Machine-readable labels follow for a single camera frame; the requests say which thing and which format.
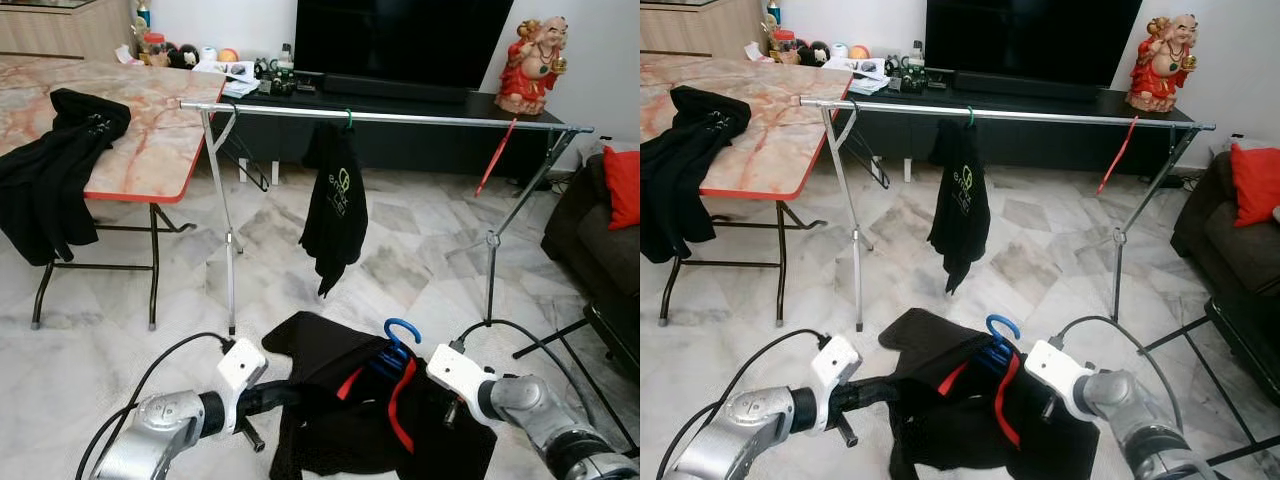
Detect black garment red stripes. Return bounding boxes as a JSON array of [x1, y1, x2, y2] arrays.
[[262, 311, 498, 480], [880, 307, 1101, 480]]

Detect plain black garment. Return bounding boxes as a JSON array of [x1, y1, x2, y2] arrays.
[[640, 85, 753, 264], [0, 88, 133, 267]]

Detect black plastic hanger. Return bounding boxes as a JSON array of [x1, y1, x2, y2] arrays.
[[838, 103, 891, 191], [215, 105, 271, 193]]

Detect red plastic hanger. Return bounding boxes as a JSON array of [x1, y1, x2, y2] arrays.
[[473, 118, 519, 198], [1096, 116, 1141, 196]]

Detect black T-shirt green logo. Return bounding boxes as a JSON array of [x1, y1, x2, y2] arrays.
[[299, 122, 370, 298], [926, 120, 993, 296]]

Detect black folding chair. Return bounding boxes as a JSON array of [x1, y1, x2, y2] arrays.
[[1140, 295, 1280, 471], [512, 300, 640, 451]]

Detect black TV console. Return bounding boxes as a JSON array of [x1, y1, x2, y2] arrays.
[[845, 85, 1201, 176], [215, 85, 576, 181]]

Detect marble top folding table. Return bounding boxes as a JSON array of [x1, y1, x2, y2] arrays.
[[640, 52, 854, 329], [0, 55, 228, 331]]

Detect brown fabric sofa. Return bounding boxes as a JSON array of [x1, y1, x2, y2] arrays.
[[542, 140, 640, 301], [1170, 150, 1280, 301]]

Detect silver metal clothes rack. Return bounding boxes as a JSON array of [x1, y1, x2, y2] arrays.
[[798, 95, 1218, 333], [178, 98, 596, 336]]

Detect red cushion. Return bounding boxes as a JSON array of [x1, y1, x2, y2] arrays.
[[1230, 142, 1280, 229], [603, 145, 640, 231]]

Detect black electronic gadgets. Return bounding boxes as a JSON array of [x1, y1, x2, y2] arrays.
[[885, 55, 953, 94], [255, 58, 323, 97]]

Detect white paper stack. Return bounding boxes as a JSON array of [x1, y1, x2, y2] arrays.
[[195, 60, 263, 99], [848, 57, 894, 96]]

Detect black flat television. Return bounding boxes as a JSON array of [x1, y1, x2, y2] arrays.
[[924, 0, 1144, 96], [293, 0, 515, 94]]

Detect red Buddha statue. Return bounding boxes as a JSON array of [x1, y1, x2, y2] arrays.
[[494, 15, 569, 116], [1125, 12, 1199, 113]]

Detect light wooden cabinet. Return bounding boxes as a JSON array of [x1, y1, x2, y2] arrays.
[[640, 0, 766, 58], [0, 0, 136, 61]]

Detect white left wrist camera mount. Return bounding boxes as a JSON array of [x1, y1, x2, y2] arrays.
[[215, 338, 269, 436], [808, 334, 863, 433]]

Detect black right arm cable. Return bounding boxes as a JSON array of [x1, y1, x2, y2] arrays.
[[1050, 315, 1191, 441], [450, 318, 601, 411]]

